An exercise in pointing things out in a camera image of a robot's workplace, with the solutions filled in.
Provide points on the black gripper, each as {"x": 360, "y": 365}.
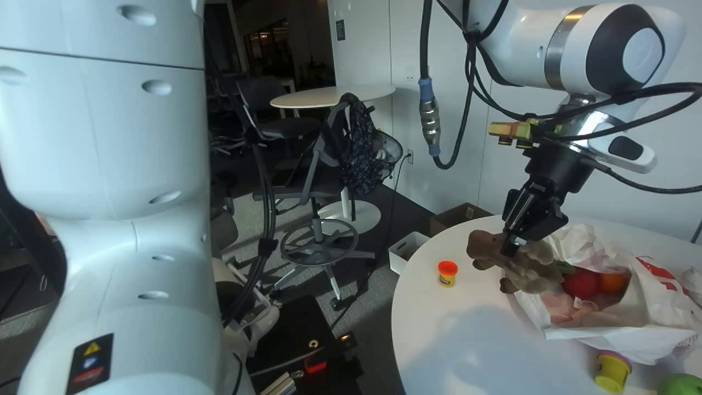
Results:
{"x": 534, "y": 210}

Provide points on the brown plush toy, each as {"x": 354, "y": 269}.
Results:
{"x": 534, "y": 269}

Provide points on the orange round fruit toy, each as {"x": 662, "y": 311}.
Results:
{"x": 614, "y": 284}

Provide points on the white red plastic bag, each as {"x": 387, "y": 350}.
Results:
{"x": 652, "y": 321}

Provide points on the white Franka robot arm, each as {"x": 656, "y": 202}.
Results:
{"x": 104, "y": 134}

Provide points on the red yellow small cup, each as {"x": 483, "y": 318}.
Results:
{"x": 448, "y": 273}

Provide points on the red round fruit toy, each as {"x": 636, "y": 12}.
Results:
{"x": 583, "y": 284}

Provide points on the white open cardboard box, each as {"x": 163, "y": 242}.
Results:
{"x": 404, "y": 249}

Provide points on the yellow green small cup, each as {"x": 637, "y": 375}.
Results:
{"x": 614, "y": 374}

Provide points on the black office chair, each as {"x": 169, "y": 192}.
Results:
{"x": 357, "y": 157}

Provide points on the black controller box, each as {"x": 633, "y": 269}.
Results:
{"x": 304, "y": 355}

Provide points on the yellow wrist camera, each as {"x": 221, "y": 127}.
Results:
{"x": 523, "y": 134}

